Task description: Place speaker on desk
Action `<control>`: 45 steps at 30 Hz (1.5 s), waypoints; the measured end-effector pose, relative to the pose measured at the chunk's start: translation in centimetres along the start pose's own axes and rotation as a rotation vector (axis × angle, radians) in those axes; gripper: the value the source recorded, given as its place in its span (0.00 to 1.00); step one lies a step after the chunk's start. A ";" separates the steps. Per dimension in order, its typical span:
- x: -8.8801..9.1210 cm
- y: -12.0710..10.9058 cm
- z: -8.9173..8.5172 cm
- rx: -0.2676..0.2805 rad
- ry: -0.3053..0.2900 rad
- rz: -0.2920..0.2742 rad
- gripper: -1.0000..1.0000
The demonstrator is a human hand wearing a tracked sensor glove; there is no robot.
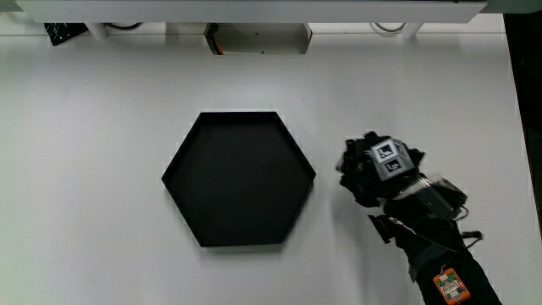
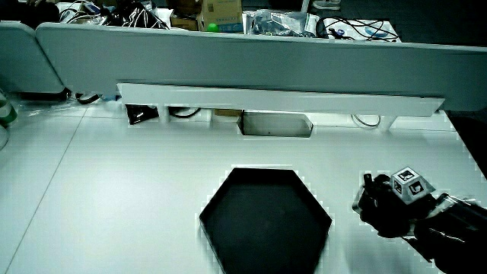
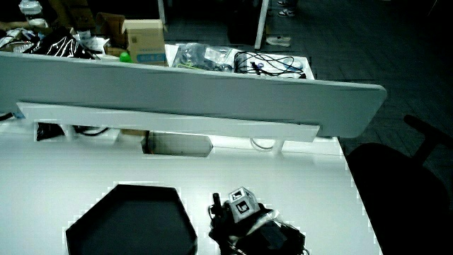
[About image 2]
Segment person's right hand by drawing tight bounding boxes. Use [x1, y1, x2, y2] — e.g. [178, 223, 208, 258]
[358, 166, 439, 239]

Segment person's right forearm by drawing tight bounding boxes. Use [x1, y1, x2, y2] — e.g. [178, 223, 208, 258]
[403, 193, 487, 274]

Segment white desk shelf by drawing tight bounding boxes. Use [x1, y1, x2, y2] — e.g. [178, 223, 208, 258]
[116, 82, 445, 132]

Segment white desk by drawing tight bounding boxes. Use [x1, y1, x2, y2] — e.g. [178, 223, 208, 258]
[0, 91, 485, 274]

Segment black hexagonal tray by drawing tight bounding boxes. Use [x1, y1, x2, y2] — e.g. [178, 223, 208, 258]
[199, 167, 333, 274]

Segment white flat box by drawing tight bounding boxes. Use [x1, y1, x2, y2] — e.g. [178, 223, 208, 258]
[315, 17, 401, 43]

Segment long grey partition panel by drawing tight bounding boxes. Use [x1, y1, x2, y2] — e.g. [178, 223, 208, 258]
[35, 21, 487, 112]

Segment white shoe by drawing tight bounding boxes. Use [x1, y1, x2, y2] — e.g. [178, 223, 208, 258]
[311, 0, 342, 11]

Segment clear plastic bag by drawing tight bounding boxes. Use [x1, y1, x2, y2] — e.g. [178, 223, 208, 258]
[242, 8, 320, 38]

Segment large cardboard box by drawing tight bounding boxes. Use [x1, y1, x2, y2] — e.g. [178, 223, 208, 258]
[197, 0, 244, 33]

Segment black glossy pouch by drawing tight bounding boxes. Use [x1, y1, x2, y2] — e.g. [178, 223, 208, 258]
[125, 104, 160, 126]

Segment small brown cardboard box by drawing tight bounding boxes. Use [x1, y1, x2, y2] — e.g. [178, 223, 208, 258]
[170, 14, 199, 32]

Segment black glossy bag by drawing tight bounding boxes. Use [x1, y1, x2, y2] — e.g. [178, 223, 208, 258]
[109, 0, 170, 30]

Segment green white bottle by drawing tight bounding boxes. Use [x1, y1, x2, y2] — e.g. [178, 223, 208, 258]
[0, 88, 19, 129]

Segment short grey partition panel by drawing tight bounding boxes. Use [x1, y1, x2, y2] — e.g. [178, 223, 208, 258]
[0, 21, 66, 94]

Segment tangled black cables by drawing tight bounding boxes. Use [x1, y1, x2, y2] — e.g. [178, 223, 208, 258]
[316, 16, 400, 42]

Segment black looped cable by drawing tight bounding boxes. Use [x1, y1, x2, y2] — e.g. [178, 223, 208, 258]
[167, 107, 202, 119]

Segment thick black cable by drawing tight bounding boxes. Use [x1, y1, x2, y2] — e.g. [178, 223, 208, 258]
[75, 92, 101, 106]

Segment bundle of white cables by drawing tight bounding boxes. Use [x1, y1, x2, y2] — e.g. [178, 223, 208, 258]
[59, 1, 112, 26]

